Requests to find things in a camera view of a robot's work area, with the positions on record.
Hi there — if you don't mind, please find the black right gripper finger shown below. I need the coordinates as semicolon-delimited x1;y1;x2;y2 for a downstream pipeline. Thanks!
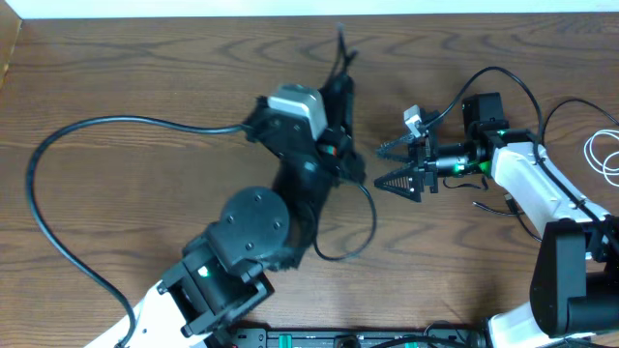
375;133;417;163
373;163;424;203

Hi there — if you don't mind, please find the thin black USB cable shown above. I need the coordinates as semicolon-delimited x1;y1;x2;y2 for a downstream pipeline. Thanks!
311;21;378;262

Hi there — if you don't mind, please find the thick black USB cable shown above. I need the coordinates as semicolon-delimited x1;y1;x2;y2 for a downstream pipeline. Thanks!
471;96;619;243

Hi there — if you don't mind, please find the white USB cable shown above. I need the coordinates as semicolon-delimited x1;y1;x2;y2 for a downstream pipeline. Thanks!
583;128;619;188

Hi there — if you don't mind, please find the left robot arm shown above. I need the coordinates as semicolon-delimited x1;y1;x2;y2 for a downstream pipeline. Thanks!
127;72;366;347

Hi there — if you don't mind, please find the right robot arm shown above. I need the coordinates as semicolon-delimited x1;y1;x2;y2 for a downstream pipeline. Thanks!
374;93;618;347

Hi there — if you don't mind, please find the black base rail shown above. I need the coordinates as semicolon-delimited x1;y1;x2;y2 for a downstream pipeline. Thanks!
229;325;490;348

